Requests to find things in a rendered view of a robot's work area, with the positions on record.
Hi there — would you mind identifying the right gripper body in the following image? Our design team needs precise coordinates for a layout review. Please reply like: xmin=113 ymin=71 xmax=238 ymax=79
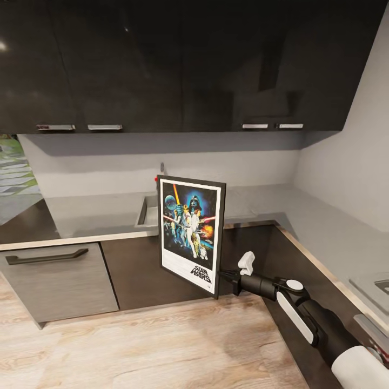
xmin=232 ymin=270 xmax=264 ymax=296

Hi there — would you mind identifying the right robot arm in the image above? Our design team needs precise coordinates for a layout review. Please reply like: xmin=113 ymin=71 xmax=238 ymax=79
xmin=217 ymin=252 xmax=389 ymax=389

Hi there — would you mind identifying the poster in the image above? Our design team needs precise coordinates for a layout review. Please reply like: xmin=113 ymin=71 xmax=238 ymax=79
xmin=156 ymin=175 xmax=226 ymax=300

